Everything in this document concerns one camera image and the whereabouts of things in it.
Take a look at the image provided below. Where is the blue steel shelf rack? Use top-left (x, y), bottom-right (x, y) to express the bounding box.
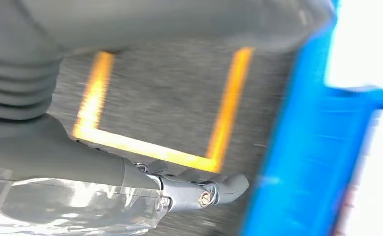
top-left (240, 0), bottom-right (383, 236)

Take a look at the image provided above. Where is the yellow floor tape square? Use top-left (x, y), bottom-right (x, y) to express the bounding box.
top-left (72, 47), bottom-right (254, 173)

